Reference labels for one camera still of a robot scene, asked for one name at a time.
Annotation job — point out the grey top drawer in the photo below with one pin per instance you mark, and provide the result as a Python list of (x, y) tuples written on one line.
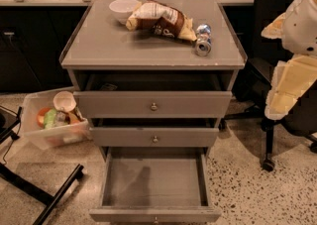
[(153, 94)]

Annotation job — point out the clear plastic storage bin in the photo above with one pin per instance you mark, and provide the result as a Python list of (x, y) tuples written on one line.
[(32, 130)]

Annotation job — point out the grey drawer cabinet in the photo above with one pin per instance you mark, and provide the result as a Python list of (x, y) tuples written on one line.
[(101, 44)]

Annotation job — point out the black office chair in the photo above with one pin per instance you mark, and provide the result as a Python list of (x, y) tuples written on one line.
[(254, 82)]

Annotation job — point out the white bowl in bin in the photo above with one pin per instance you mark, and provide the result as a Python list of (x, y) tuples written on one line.
[(64, 101)]

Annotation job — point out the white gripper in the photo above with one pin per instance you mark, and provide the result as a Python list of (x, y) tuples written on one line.
[(301, 29)]

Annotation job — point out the orange fruit in bin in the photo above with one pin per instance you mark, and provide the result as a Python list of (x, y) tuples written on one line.
[(41, 115)]

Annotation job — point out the white ceramic bowl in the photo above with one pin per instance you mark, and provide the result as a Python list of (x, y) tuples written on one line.
[(122, 9)]

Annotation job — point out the green item in bin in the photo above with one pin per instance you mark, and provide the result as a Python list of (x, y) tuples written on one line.
[(49, 119)]

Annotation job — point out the brown chip bag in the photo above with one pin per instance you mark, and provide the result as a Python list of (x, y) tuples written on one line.
[(162, 20)]

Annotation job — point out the black metal stand legs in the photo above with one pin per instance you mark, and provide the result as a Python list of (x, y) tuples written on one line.
[(9, 119)]

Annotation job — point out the grey bottom drawer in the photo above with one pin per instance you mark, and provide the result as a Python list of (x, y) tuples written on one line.
[(155, 185)]

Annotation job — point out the crushed silver soda can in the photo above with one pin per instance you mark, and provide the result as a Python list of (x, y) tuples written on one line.
[(203, 42)]

